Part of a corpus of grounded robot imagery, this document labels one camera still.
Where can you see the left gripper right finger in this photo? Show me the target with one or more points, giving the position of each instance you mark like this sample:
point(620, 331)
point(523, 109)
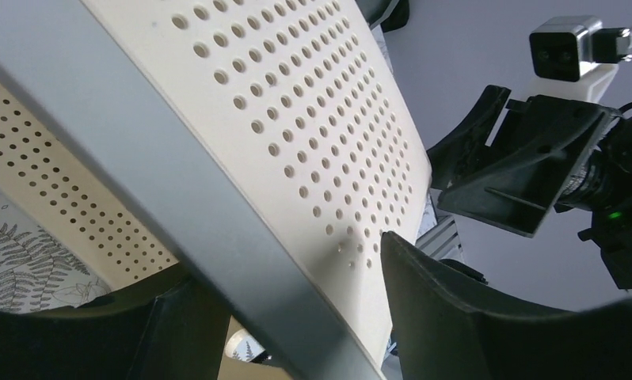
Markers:
point(450, 326)

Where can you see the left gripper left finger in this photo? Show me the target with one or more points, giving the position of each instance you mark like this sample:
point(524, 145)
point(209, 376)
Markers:
point(167, 326)

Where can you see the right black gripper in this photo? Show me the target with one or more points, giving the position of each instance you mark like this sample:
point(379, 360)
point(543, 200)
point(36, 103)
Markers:
point(507, 162)

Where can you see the cream perforated plastic basket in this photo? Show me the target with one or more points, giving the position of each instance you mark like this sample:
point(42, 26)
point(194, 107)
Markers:
point(264, 145)

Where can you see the floral patterned table mat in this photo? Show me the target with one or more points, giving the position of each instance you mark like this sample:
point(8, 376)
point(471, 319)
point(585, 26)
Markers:
point(36, 271)

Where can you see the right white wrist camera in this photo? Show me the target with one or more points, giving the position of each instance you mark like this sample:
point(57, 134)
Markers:
point(576, 58)

